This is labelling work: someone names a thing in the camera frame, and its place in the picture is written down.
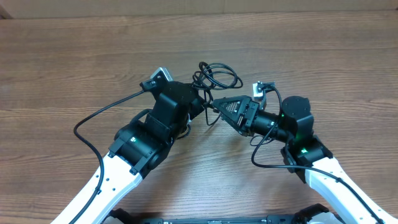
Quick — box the black cable bundle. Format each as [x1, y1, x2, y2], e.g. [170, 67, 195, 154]
[191, 61, 244, 127]

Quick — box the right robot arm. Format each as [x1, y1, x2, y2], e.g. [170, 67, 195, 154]
[213, 96, 397, 223]

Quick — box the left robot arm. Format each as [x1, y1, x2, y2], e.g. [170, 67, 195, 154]
[54, 82, 203, 223]

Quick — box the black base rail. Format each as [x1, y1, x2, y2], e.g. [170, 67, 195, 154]
[102, 203, 344, 224]

